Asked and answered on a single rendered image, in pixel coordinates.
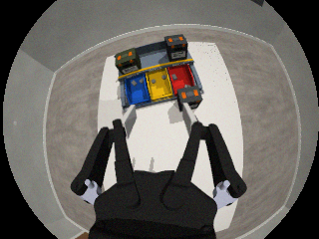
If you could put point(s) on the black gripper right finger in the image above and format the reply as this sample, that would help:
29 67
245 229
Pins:
229 184

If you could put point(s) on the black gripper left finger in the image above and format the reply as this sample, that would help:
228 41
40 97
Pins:
88 183

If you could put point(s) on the yellow open bin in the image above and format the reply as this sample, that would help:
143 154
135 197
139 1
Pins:
161 88

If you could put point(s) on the blue bin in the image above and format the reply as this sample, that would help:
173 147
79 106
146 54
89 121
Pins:
137 95

